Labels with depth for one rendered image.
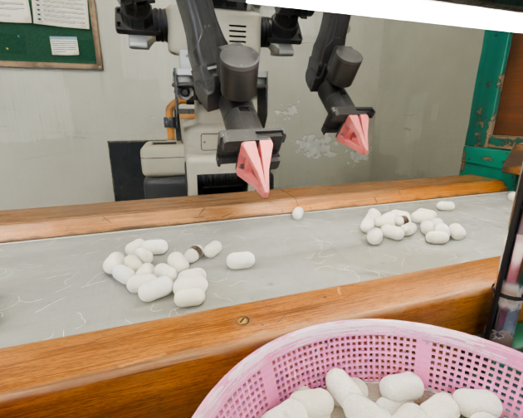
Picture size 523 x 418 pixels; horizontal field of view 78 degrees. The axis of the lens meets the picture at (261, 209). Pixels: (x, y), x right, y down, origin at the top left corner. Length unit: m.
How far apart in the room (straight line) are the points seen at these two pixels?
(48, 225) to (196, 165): 0.52
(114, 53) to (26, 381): 2.33
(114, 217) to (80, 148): 1.96
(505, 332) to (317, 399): 0.21
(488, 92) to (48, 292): 1.05
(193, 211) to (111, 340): 0.35
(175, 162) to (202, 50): 0.77
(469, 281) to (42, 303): 0.44
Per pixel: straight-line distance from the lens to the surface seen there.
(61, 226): 0.61
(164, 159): 1.31
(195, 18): 0.60
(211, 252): 0.44
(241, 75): 0.49
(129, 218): 0.59
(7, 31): 2.63
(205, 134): 1.05
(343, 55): 0.73
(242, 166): 0.49
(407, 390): 0.28
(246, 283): 0.38
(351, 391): 0.26
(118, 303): 0.38
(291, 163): 2.65
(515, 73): 1.06
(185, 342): 0.26
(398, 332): 0.29
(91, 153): 2.52
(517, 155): 0.97
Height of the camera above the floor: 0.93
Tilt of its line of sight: 17 degrees down
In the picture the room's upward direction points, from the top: straight up
